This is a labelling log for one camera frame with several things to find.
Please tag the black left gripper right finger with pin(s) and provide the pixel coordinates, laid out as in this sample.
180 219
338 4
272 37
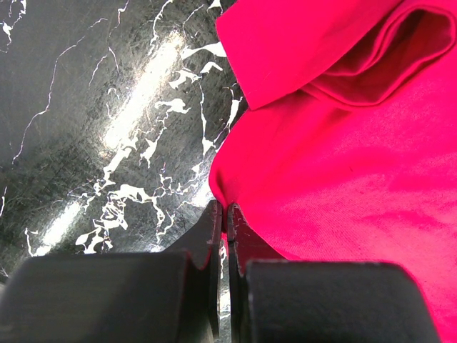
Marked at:
277 300

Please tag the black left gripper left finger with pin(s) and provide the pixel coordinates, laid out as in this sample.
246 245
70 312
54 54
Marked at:
167 296

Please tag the red t shirt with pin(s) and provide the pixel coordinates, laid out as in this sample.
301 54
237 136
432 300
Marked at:
347 151

